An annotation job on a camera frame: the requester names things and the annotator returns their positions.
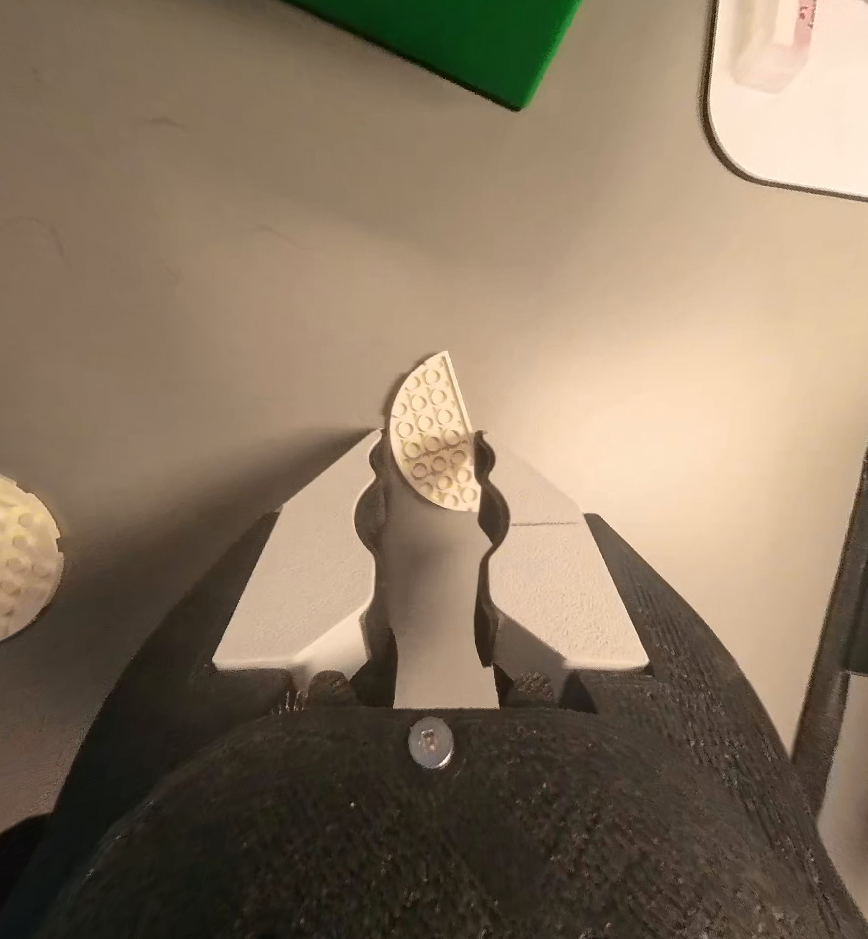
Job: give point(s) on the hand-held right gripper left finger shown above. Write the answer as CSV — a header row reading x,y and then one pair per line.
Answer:
x,y
302,579

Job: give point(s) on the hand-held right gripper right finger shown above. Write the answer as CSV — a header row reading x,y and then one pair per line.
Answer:
x,y
559,587

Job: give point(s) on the white half round lego plate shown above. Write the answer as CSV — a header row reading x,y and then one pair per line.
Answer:
x,y
430,440

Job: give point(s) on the large white round lego plate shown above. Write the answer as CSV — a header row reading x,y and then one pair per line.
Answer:
x,y
1,565

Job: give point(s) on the white and pink lego piece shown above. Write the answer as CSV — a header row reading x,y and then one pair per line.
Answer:
x,y
771,51

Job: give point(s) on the white tray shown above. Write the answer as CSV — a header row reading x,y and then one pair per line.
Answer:
x,y
845,132

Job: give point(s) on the green plastic box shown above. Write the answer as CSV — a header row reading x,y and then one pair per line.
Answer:
x,y
441,37

